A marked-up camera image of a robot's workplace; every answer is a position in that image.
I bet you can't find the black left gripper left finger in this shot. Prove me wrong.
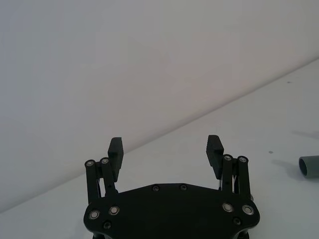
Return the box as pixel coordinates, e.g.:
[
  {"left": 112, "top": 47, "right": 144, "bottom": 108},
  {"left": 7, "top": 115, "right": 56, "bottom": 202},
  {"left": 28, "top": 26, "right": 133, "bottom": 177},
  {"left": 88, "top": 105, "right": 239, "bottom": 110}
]
[{"left": 84, "top": 137, "right": 124, "bottom": 203}]

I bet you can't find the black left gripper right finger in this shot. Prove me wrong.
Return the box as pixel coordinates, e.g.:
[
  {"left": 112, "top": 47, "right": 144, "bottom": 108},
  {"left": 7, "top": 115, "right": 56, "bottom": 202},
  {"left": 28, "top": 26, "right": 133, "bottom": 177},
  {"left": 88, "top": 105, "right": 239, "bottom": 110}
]
[{"left": 206, "top": 134, "right": 250, "bottom": 200}]

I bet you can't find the grey open-ended cylinder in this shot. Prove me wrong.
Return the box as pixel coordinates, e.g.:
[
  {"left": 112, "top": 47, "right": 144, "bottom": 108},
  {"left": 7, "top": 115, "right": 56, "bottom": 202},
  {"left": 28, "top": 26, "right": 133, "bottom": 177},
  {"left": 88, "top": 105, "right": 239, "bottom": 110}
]
[{"left": 298, "top": 154, "right": 319, "bottom": 179}]

